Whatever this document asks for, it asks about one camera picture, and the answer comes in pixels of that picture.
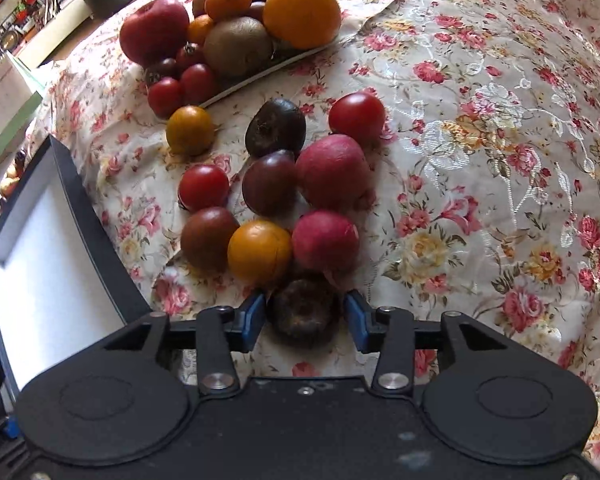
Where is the small tangerine top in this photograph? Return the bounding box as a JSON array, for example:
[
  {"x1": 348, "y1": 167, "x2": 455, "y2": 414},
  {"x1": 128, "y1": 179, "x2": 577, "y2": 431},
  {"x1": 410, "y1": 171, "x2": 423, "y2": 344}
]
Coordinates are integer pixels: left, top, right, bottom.
[{"x1": 204, "y1": 0, "x2": 252, "y2": 21}]

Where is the white fruit tray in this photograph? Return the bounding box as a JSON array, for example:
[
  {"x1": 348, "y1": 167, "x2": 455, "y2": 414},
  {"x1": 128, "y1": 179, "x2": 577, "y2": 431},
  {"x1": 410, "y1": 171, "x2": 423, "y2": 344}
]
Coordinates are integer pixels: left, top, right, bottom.
[{"x1": 199, "y1": 37, "x2": 343, "y2": 108}]

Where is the small tangerine left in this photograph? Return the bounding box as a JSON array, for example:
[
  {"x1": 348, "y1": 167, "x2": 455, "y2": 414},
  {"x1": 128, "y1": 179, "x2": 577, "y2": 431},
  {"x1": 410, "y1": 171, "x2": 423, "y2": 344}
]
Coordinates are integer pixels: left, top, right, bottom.
[{"x1": 187, "y1": 14, "x2": 214, "y2": 47}]

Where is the large orange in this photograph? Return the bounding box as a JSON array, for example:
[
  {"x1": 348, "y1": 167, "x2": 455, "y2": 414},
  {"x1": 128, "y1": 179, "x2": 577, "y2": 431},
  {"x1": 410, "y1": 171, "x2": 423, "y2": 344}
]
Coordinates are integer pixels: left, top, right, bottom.
[{"x1": 263, "y1": 0, "x2": 341, "y2": 50}]

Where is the white green cardboard box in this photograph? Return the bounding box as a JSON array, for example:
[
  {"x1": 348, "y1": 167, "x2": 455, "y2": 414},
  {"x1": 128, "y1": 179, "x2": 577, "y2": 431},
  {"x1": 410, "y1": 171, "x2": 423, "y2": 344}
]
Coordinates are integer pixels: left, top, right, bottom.
[{"x1": 0, "y1": 52, "x2": 45, "y2": 158}]

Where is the dark blue white box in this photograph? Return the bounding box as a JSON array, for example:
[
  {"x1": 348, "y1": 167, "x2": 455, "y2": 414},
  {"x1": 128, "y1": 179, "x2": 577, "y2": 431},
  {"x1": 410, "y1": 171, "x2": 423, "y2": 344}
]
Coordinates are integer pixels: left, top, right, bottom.
[{"x1": 0, "y1": 136, "x2": 150, "y2": 398}]

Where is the dark brown water chestnut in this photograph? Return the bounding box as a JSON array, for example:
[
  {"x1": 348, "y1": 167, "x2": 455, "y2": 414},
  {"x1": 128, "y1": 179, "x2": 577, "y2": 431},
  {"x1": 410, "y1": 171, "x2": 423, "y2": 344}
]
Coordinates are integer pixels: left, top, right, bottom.
[{"x1": 264, "y1": 270, "x2": 342, "y2": 348}]

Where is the red cherry tomato tray right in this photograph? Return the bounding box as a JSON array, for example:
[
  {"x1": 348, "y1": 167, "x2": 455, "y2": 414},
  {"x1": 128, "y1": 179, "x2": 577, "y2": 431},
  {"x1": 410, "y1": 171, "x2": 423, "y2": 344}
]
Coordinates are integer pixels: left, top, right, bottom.
[{"x1": 180, "y1": 63, "x2": 219, "y2": 105}]

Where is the yellow cherry tomato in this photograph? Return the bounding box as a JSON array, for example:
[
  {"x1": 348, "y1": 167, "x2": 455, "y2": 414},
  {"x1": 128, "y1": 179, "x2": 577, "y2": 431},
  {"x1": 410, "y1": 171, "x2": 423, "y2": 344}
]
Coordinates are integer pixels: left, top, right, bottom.
[
  {"x1": 166, "y1": 105, "x2": 215, "y2": 157},
  {"x1": 227, "y1": 219, "x2": 294, "y2": 286}
]

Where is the yellow cherry tomato lower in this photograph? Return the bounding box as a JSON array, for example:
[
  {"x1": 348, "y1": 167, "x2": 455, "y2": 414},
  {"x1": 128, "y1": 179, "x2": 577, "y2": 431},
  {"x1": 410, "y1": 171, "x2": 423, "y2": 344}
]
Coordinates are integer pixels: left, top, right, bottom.
[{"x1": 227, "y1": 219, "x2": 294, "y2": 286}]

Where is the small tangerine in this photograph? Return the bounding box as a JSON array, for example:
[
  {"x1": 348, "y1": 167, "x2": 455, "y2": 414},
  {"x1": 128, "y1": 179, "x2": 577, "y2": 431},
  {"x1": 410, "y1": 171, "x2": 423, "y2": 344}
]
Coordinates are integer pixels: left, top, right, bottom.
[
  {"x1": 204, "y1": 0, "x2": 252, "y2": 21},
  {"x1": 187, "y1": 14, "x2": 214, "y2": 47}
]

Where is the red cherry tomato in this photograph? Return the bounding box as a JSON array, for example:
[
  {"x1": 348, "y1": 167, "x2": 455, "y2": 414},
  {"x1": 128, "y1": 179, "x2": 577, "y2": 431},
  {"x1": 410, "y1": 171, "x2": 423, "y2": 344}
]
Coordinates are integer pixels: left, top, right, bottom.
[
  {"x1": 178, "y1": 164, "x2": 230, "y2": 212},
  {"x1": 328, "y1": 91, "x2": 386, "y2": 146}
]

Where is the dark water chestnut upper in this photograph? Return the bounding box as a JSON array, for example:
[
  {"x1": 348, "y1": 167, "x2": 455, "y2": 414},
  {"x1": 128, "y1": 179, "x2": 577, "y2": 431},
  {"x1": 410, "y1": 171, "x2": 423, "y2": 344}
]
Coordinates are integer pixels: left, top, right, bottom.
[{"x1": 245, "y1": 98, "x2": 306, "y2": 158}]

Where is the small red radish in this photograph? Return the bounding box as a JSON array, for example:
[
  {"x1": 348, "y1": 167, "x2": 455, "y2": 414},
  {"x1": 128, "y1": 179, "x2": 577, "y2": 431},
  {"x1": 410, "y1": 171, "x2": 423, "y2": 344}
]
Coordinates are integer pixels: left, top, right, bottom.
[{"x1": 291, "y1": 210, "x2": 360, "y2": 272}]

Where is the red cherry tomato left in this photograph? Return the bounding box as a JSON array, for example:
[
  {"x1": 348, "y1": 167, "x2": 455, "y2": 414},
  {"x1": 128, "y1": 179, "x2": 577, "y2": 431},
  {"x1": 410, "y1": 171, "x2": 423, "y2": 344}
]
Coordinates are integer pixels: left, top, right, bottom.
[{"x1": 178, "y1": 164, "x2": 230, "y2": 212}]

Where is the yellow cherry tomato upper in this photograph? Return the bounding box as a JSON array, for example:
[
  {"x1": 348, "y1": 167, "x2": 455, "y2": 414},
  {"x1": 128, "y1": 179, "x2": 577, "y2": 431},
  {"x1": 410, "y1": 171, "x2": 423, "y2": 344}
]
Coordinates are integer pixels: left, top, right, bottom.
[{"x1": 166, "y1": 105, "x2": 215, "y2": 157}]

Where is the red apple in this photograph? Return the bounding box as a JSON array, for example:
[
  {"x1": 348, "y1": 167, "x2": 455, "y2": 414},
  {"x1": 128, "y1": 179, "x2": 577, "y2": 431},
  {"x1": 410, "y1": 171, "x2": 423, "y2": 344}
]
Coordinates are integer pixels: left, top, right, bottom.
[{"x1": 119, "y1": 0, "x2": 189, "y2": 67}]

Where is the red cherry tomato tray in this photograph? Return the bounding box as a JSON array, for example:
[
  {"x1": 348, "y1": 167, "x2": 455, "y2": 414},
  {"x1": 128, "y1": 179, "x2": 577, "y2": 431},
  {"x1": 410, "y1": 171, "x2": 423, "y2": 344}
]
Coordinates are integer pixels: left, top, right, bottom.
[
  {"x1": 147, "y1": 77, "x2": 184, "y2": 119},
  {"x1": 180, "y1": 63, "x2": 219, "y2": 105}
]

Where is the floral tablecloth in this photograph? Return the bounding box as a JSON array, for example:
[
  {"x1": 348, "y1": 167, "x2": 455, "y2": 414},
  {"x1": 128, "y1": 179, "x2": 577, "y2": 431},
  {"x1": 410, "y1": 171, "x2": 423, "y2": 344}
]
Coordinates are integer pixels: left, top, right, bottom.
[{"x1": 24, "y1": 0, "x2": 600, "y2": 468}]

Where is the large red radish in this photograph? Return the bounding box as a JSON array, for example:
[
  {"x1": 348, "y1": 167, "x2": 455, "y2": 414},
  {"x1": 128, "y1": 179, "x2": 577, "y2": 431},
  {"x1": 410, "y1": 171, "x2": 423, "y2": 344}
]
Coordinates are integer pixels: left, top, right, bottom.
[{"x1": 296, "y1": 134, "x2": 372, "y2": 210}]

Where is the red cherry tomato right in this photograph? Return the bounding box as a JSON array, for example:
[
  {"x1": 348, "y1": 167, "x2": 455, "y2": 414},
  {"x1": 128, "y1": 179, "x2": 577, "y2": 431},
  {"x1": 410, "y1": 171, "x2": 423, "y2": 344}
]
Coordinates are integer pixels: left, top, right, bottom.
[{"x1": 328, "y1": 91, "x2": 386, "y2": 146}]

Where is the brown kiwi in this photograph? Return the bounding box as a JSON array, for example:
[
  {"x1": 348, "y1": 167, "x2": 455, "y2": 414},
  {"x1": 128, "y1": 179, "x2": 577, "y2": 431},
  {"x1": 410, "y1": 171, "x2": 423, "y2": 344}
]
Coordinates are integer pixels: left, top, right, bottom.
[
  {"x1": 192, "y1": 0, "x2": 207, "y2": 18},
  {"x1": 202, "y1": 16, "x2": 274, "y2": 78}
]

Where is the brown cherry tomato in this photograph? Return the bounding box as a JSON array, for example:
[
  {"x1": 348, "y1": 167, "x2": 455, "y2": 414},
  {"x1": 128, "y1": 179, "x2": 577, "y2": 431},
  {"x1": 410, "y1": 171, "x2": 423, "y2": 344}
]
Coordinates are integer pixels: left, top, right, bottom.
[{"x1": 181, "y1": 207, "x2": 239, "y2": 272}]

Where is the red cherry tomato tray front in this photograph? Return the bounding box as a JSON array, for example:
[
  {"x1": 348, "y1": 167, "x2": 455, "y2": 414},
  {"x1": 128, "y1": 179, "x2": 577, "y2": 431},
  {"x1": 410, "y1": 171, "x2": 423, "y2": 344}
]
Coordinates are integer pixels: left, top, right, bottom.
[{"x1": 147, "y1": 77, "x2": 184, "y2": 119}]

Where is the dark purple tomato middle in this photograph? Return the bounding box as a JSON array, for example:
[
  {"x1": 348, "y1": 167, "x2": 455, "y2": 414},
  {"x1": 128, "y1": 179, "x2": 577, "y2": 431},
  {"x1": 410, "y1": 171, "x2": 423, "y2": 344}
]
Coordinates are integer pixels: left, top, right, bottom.
[{"x1": 242, "y1": 150, "x2": 297, "y2": 217}]

